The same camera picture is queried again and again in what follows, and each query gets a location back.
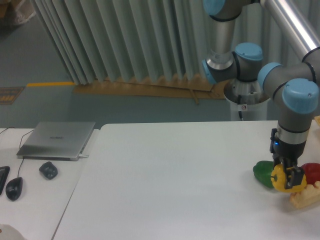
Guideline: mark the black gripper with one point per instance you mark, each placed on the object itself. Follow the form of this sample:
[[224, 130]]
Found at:
[[287, 147]]

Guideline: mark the yellow bell pepper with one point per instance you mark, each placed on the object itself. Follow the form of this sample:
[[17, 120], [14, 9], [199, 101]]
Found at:
[[278, 182]]

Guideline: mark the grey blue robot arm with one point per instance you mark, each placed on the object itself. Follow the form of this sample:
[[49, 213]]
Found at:
[[294, 89]]

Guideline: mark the green bell pepper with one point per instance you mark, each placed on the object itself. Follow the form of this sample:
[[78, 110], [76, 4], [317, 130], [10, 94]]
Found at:
[[262, 172]]

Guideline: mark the red bell pepper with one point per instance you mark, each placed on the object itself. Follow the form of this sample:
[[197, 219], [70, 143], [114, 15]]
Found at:
[[312, 172]]

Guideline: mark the beige toy bread slice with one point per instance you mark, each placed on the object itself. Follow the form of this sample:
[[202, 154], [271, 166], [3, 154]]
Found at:
[[308, 196]]

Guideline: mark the wooden tray corner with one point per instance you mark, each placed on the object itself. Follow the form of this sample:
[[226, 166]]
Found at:
[[317, 120]]

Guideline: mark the brown cardboard sheet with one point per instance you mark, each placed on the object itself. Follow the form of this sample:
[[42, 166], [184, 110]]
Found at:
[[197, 88]]

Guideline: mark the grey pleated curtain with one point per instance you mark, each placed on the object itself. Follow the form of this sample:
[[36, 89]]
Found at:
[[153, 40]]

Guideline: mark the silver closed laptop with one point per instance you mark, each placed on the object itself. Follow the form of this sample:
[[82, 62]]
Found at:
[[57, 140]]

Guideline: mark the black earbuds case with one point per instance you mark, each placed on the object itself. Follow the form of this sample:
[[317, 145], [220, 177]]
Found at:
[[48, 170]]

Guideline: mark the black computer mouse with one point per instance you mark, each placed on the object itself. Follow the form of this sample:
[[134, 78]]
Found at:
[[14, 188]]

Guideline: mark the black keyboard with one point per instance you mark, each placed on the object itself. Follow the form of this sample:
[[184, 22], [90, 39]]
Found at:
[[4, 172]]

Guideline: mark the white plate edge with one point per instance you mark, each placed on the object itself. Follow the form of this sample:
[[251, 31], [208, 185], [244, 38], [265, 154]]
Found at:
[[7, 232]]

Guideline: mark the plastic wrapped cardboard box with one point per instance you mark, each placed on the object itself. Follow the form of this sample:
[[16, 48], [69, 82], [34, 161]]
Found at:
[[15, 12]]

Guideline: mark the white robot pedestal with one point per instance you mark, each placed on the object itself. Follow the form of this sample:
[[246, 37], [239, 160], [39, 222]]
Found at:
[[247, 100]]

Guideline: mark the white laptop cable plug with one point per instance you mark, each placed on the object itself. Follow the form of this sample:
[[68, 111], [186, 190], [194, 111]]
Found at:
[[81, 156]]

